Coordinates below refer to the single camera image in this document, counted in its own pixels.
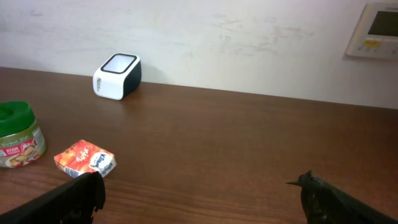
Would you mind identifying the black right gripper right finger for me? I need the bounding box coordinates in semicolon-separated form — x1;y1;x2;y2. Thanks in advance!
288;171;397;224

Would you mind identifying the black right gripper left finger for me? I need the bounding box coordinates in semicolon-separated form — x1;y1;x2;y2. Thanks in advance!
1;172;106;224

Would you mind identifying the green lid seasoning jar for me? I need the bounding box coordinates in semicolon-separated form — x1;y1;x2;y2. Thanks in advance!
1;101;47;168

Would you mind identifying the white barcode scanner box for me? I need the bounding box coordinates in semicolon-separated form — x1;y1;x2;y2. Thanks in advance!
93;53;142;100

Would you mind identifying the orange tissue packet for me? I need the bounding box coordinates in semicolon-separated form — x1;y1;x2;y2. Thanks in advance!
54;139;117;178

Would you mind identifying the beige wall control panel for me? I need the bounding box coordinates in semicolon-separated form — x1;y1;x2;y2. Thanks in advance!
346;2;397;60

